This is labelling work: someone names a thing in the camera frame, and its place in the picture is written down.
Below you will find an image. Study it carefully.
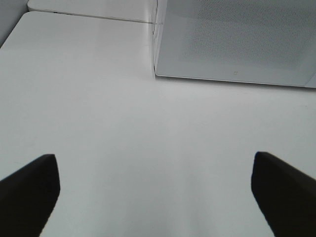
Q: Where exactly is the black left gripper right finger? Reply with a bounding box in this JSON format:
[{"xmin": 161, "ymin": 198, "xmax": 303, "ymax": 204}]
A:
[{"xmin": 251, "ymin": 152, "xmax": 316, "ymax": 237}]

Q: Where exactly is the white microwave door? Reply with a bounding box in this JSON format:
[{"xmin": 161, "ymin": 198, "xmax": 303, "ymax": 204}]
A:
[{"xmin": 157, "ymin": 0, "xmax": 316, "ymax": 88}]

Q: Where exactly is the white microwave oven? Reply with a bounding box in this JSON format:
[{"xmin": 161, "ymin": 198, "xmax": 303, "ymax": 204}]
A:
[{"xmin": 152, "ymin": 0, "xmax": 168, "ymax": 77}]

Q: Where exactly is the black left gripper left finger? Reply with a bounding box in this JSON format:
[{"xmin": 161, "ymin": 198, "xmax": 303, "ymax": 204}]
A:
[{"xmin": 0, "ymin": 154, "xmax": 60, "ymax": 237}]

